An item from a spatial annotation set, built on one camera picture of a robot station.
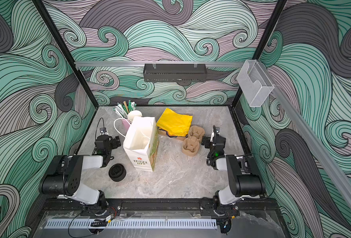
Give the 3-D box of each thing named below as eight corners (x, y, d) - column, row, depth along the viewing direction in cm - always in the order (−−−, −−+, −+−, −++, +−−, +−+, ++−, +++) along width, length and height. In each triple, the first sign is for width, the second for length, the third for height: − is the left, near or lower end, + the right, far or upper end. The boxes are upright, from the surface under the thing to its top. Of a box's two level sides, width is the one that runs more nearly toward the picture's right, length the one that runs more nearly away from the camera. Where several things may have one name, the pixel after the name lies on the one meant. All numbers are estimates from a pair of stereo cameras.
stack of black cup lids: (109, 181, 84) (106, 178, 79) (113, 167, 89) (110, 163, 85) (124, 181, 84) (121, 178, 79) (127, 167, 89) (125, 163, 85)
